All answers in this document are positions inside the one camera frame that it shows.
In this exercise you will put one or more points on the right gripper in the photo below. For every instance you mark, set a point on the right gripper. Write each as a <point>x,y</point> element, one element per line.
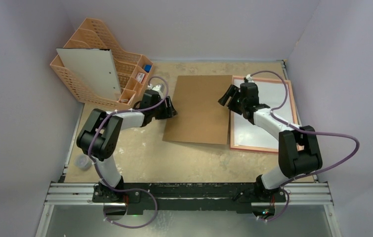
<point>233,99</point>

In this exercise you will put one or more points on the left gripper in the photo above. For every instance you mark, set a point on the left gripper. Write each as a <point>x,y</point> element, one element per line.
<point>169,111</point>

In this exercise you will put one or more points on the brown cardboard backing board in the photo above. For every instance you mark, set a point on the brown cardboard backing board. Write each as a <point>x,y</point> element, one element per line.
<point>200,118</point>

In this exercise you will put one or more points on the pink picture frame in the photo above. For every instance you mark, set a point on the pink picture frame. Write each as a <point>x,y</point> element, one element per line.
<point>264,114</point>

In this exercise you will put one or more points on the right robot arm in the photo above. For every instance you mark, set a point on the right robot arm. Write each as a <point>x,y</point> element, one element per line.
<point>298,148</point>

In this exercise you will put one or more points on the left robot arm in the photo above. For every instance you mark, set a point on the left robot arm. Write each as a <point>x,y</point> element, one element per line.
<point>99,136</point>

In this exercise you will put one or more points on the white red small box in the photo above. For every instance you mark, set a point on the white red small box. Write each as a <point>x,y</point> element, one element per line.
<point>140,77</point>

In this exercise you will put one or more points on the blue item in organizer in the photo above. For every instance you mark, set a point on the blue item in organizer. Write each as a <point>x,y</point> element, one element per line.
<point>147,68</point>

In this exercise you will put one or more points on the orange plastic file organizer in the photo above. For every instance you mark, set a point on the orange plastic file organizer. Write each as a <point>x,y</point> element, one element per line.
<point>93,33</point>

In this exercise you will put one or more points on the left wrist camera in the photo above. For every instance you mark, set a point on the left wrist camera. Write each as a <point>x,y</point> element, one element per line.
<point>158,87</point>

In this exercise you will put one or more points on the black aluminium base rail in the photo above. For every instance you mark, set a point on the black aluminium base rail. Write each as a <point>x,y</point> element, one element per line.
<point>238,197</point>

